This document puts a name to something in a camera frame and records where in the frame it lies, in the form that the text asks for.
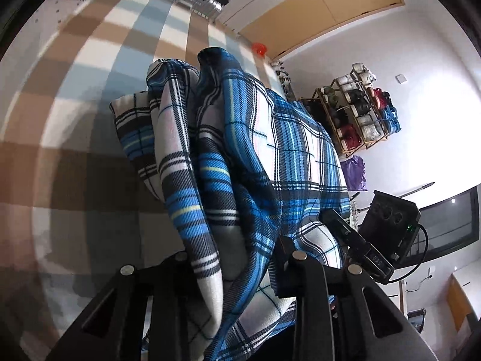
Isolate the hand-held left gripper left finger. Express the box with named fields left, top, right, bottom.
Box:
left=45, top=250, right=200, bottom=361

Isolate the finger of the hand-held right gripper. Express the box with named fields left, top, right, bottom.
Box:
left=319, top=208, right=372, bottom=260

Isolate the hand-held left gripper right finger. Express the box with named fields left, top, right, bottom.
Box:
left=271, top=235, right=440, bottom=361

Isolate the blue plaid shirt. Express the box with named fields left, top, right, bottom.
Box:
left=109, top=47, right=352, bottom=361

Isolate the metal pole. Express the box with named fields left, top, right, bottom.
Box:
left=398, top=181, right=436, bottom=198

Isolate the black television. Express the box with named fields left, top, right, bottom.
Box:
left=409, top=184, right=481, bottom=267

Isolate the purple bag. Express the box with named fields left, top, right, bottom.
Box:
left=340, top=155, right=367, bottom=192

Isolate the wooden white desk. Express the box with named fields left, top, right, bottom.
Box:
left=449, top=274, right=478, bottom=332

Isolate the bamboo shoe rack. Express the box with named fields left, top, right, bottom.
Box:
left=301, top=64, right=399, bottom=156

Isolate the collection of boots and sneakers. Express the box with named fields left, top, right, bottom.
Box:
left=304, top=64, right=399, bottom=151

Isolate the row of assorted sneakers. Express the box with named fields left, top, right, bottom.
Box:
left=272, top=60, right=292, bottom=87

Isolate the checkered blanket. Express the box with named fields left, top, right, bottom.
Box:
left=0, top=0, right=286, bottom=347

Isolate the wooden door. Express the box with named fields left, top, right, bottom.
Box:
left=238, top=0, right=406, bottom=59

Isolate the white cabinet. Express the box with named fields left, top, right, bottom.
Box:
left=216, top=0, right=293, bottom=34

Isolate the silver suitcase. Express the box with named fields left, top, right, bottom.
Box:
left=150, top=0, right=226, bottom=19

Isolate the grey dotted bedsheet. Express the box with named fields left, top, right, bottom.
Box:
left=23, top=0, right=98, bottom=46

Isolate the black cable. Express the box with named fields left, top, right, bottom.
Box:
left=385, top=224, right=430, bottom=283

